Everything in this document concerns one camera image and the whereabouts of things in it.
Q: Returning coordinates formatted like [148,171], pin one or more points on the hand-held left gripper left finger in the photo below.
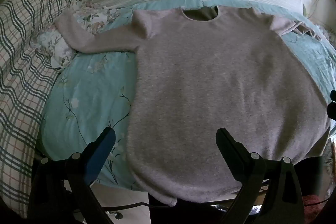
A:
[101,151]

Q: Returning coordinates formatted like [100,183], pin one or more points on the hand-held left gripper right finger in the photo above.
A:
[231,154]

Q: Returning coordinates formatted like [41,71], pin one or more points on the white floral cloth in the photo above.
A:
[89,16]

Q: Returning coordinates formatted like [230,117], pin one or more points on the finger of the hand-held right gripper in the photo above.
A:
[333,106]

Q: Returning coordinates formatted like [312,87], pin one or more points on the red cloth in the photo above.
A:
[315,203]

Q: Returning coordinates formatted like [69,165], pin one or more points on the teal floral bedsheet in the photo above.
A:
[86,103]

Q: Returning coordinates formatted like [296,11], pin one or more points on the grey knit sweater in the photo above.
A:
[210,82]

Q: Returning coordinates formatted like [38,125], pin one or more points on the plaid blanket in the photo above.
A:
[21,69]

